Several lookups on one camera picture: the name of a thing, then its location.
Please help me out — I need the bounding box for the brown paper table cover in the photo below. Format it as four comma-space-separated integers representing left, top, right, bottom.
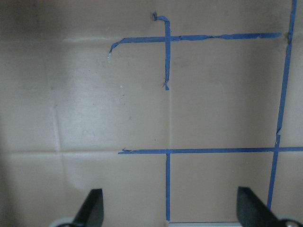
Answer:
0, 0, 303, 227

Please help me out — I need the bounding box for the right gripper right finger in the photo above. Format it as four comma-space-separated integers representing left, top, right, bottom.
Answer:
236, 187, 279, 227

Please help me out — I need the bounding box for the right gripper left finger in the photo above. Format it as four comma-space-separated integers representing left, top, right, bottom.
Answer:
71, 188, 104, 227

